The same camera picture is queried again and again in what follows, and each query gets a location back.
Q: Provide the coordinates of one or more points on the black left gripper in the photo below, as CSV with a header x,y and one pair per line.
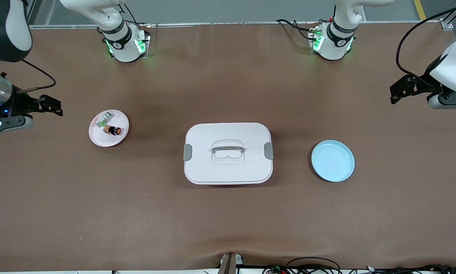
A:
x,y
419,87

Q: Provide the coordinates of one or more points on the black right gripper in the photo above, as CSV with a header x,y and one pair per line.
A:
x,y
19,105

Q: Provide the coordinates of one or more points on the orange push-button switch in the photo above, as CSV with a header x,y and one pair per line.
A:
x,y
116,131

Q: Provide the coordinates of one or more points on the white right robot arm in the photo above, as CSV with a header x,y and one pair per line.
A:
x,y
123,51

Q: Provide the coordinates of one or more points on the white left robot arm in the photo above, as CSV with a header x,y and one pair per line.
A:
x,y
336,43

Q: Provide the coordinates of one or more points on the pink round plate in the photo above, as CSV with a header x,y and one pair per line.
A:
x,y
106,141

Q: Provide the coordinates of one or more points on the light blue round plate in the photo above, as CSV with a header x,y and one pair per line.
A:
x,y
332,161

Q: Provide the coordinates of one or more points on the grey container latch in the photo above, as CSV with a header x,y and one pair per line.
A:
x,y
188,152
269,151

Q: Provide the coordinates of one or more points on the white lidded container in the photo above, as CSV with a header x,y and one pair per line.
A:
x,y
228,173

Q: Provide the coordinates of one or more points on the green clear switch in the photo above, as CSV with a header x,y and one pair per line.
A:
x,y
103,121

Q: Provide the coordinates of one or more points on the aluminium frame post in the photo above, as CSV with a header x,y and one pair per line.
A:
x,y
447,24

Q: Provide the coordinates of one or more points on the aluminium table edge rail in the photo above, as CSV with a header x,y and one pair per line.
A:
x,y
212,24

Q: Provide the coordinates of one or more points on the metal table bracket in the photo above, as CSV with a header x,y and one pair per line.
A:
x,y
228,264

